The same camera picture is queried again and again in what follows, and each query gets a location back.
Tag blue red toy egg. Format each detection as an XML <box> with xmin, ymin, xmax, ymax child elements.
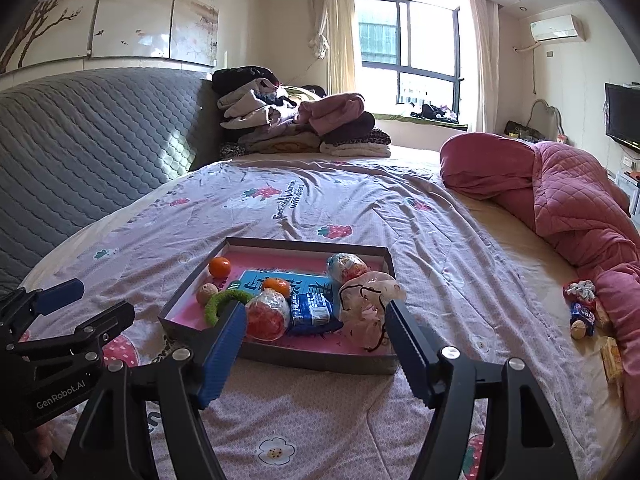
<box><xmin>326</xmin><ymin>252</ymin><xmax>369</xmax><ymax>281</ymax></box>

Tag pink book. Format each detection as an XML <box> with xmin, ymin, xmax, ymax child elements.
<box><xmin>165</xmin><ymin>252</ymin><xmax>396</xmax><ymax>356</ymax></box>

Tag black television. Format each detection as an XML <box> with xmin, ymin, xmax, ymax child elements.
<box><xmin>604</xmin><ymin>82</ymin><xmax>640</xmax><ymax>151</ymax></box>

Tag black bag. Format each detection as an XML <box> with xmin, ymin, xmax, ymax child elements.
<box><xmin>504</xmin><ymin>121</ymin><xmax>543</xmax><ymax>141</ymax></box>

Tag black garment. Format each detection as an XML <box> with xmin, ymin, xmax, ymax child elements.
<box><xmin>211</xmin><ymin>66</ymin><xmax>281</xmax><ymax>96</ymax></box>

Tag air conditioner hose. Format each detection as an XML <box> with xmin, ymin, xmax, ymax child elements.
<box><xmin>515</xmin><ymin>42</ymin><xmax>544</xmax><ymax>96</ymax></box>

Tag white drawer cabinet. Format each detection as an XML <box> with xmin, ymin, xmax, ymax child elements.
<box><xmin>615</xmin><ymin>170</ymin><xmax>640</xmax><ymax>216</ymax></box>

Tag green windowsill cushion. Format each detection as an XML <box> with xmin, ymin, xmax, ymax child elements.
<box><xmin>375</xmin><ymin>112</ymin><xmax>468</xmax><ymax>129</ymax></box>

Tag beige bed sheet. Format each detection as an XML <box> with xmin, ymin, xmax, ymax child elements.
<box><xmin>450</xmin><ymin>180</ymin><xmax>631</xmax><ymax>480</ymax></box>

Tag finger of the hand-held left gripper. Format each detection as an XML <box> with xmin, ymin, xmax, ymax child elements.
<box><xmin>15</xmin><ymin>301</ymin><xmax>136</xmax><ymax>376</ymax></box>
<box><xmin>0</xmin><ymin>280</ymin><xmax>85</xmax><ymax>356</ymax></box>

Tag clear candy bag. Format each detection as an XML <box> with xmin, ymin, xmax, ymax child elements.
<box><xmin>245</xmin><ymin>290</ymin><xmax>292</xmax><ymax>343</ymax></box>

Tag cream scrunchie with black trim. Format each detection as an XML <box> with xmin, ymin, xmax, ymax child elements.
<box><xmin>337</xmin><ymin>271</ymin><xmax>407</xmax><ymax>353</ymax></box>

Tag painted wardrobe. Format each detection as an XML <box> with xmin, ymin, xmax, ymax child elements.
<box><xmin>0</xmin><ymin>0</ymin><xmax>221</xmax><ymax>76</ymax></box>

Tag dark clothes on windowsill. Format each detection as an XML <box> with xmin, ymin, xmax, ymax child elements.
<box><xmin>412</xmin><ymin>104</ymin><xmax>458</xmax><ymax>122</ymax></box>

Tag grey cardboard box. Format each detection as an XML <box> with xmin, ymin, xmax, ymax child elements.
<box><xmin>158</xmin><ymin>236</ymin><xmax>398</xmax><ymax>376</ymax></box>

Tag white framed mirror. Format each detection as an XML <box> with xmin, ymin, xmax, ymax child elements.
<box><xmin>529</xmin><ymin>99</ymin><xmax>566</xmax><ymax>143</ymax></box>

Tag pile of folded clothes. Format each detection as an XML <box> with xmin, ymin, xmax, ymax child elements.
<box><xmin>217</xmin><ymin>82</ymin><xmax>301</xmax><ymax>131</ymax></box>

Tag window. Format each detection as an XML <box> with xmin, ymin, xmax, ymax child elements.
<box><xmin>355</xmin><ymin>0</ymin><xmax>466</xmax><ymax>111</ymax></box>

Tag pink garment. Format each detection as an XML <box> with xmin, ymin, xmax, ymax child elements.
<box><xmin>294</xmin><ymin>92</ymin><xmax>366</xmax><ymax>136</ymax></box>

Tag grey quilted headboard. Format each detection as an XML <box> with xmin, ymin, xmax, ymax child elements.
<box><xmin>0</xmin><ymin>67</ymin><xmax>216</xmax><ymax>293</ymax></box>

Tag cream curtain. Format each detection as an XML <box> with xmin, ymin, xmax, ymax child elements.
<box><xmin>467</xmin><ymin>0</ymin><xmax>501</xmax><ymax>133</ymax></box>
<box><xmin>310</xmin><ymin>0</ymin><xmax>357</xmax><ymax>96</ymax></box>

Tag white air conditioner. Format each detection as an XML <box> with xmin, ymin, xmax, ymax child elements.
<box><xmin>529</xmin><ymin>15</ymin><xmax>586</xmax><ymax>43</ymax></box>

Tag tan folded blanket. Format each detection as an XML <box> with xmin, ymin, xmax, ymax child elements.
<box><xmin>240</xmin><ymin>132</ymin><xmax>321</xmax><ymax>156</ymax></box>

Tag green fuzzy ring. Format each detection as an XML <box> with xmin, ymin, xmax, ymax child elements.
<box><xmin>204</xmin><ymin>289</ymin><xmax>253</xmax><ymax>331</ymax></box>

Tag small blue snack packet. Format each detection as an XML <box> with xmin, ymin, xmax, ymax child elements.
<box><xmin>570</xmin><ymin>302</ymin><xmax>597</xmax><ymax>336</ymax></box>

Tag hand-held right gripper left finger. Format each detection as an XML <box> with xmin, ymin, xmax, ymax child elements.
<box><xmin>62</xmin><ymin>302</ymin><xmax>248</xmax><ymax>480</ymax></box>

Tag pink quilt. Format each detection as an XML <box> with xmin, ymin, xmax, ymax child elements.
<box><xmin>439</xmin><ymin>132</ymin><xmax>640</xmax><ymax>421</ymax></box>

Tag cream folded towel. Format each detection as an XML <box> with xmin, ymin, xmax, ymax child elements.
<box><xmin>319</xmin><ymin>141</ymin><xmax>393</xmax><ymax>159</ymax></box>

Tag yellow snack packet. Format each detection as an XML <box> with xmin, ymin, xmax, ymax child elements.
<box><xmin>600</xmin><ymin>336</ymin><xmax>625</xmax><ymax>383</ymax></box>

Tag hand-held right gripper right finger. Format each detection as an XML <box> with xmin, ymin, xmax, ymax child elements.
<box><xmin>385</xmin><ymin>300</ymin><xmax>573</xmax><ymax>480</ymax></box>

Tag dark folded garment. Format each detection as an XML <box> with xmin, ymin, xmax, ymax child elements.
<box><xmin>320</xmin><ymin>112</ymin><xmax>392</xmax><ymax>146</ymax></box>

